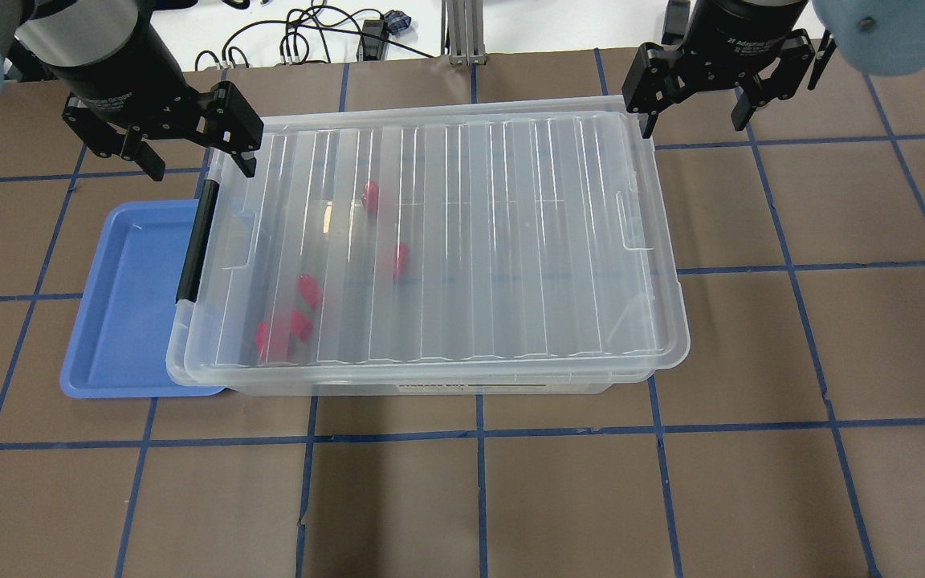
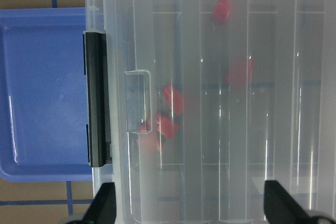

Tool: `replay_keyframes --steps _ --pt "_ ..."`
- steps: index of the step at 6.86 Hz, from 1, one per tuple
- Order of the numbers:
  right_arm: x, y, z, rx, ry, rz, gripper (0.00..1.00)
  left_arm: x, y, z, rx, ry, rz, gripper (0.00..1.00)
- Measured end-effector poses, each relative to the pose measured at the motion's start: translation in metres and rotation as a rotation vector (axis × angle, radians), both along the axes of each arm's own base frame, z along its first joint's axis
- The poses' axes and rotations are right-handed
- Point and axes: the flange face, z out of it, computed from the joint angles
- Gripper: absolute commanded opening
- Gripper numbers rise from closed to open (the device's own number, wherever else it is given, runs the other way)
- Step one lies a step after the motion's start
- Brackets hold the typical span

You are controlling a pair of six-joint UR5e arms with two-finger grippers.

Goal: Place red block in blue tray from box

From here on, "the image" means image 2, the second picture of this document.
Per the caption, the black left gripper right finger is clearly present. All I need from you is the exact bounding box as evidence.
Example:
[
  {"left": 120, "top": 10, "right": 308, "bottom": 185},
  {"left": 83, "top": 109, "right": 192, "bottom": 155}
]
[{"left": 264, "top": 180, "right": 318, "bottom": 224}]

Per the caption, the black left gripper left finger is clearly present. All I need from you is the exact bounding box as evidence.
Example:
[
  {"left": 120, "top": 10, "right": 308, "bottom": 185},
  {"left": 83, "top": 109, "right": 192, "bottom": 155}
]
[{"left": 81, "top": 182, "right": 116, "bottom": 223}]

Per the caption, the red block trio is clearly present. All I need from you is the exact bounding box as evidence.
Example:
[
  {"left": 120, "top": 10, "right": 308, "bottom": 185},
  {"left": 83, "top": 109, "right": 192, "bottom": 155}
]
[
  {"left": 162, "top": 85, "right": 183, "bottom": 115},
  {"left": 136, "top": 115, "right": 161, "bottom": 153},
  {"left": 155, "top": 114, "right": 179, "bottom": 140}
]

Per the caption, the clear plastic box lid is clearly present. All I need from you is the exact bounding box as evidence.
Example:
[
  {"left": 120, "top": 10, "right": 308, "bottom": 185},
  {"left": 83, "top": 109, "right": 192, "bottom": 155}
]
[{"left": 101, "top": 0, "right": 336, "bottom": 224}]

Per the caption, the blue plastic tray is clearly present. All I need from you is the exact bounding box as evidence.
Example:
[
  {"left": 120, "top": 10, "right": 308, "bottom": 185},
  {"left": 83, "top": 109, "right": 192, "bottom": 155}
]
[{"left": 1, "top": 8, "right": 92, "bottom": 182}]

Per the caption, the red block under lid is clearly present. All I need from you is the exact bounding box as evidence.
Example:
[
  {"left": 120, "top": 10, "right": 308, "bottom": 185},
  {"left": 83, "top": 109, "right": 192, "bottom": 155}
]
[{"left": 224, "top": 56, "right": 254, "bottom": 87}]

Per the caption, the clear plastic storage box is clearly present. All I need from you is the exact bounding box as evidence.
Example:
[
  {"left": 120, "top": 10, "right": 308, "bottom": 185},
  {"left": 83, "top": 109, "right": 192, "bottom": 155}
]
[{"left": 85, "top": 0, "right": 336, "bottom": 224}]

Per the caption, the red block far corner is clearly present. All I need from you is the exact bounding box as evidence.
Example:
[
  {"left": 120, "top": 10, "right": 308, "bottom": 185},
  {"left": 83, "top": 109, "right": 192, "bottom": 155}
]
[{"left": 211, "top": 0, "right": 230, "bottom": 25}]

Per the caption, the black box latch handle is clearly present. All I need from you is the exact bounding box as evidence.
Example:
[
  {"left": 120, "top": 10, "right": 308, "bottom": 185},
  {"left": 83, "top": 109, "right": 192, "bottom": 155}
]
[{"left": 83, "top": 31, "right": 112, "bottom": 168}]

